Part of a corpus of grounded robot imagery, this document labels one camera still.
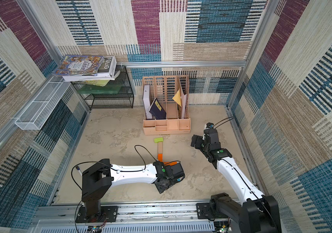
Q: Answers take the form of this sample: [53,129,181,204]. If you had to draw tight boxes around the white binder in organizer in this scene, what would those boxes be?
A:
[143,84,153,120]

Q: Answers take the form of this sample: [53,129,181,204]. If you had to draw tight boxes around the white wire mesh basket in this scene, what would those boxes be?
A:
[15,76,70,131]

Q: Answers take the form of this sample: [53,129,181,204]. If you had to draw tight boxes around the green folder on shelf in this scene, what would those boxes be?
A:
[77,84,122,94]

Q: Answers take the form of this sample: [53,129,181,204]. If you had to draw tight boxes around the colourful illustrated book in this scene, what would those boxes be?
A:
[53,55,105,76]

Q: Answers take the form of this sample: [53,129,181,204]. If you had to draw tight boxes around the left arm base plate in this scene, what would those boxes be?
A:
[75,205,118,223]

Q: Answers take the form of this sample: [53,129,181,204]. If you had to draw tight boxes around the natural wood building block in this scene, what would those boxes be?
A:
[157,142,163,155]

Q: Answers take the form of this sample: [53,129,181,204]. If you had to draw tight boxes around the pink folder in organizer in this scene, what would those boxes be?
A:
[179,76,189,119]

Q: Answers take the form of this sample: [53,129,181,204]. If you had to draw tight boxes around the yellow paper envelope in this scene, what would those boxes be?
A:
[172,90,182,107]

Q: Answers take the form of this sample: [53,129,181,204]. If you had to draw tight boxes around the peach desk file organizer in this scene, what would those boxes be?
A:
[142,75,191,136]

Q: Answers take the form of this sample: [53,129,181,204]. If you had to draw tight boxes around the black wire shelf rack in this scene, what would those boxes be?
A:
[72,66,135,110]

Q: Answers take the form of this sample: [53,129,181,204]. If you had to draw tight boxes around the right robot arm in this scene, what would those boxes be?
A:
[191,135,282,233]

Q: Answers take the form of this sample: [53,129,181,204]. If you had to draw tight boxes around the orange block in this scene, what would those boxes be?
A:
[157,153,163,162]
[165,161,178,166]

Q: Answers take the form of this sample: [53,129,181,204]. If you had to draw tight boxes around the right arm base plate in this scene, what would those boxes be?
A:
[196,203,217,221]

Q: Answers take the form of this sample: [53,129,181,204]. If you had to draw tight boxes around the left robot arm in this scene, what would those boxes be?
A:
[75,159,185,223]

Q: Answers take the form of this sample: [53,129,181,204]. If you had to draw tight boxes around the black and white Folio book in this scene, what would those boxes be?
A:
[62,56,117,82]

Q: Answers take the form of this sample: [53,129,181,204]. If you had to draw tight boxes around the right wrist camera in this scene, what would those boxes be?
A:
[203,122,214,136]

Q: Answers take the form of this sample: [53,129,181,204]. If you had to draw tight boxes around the black marker pen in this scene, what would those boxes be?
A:
[75,166,82,176]

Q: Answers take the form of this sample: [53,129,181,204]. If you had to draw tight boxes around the green building block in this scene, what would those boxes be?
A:
[154,137,164,143]

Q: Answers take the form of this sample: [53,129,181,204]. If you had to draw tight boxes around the dark navy notebook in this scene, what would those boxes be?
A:
[149,98,167,120]

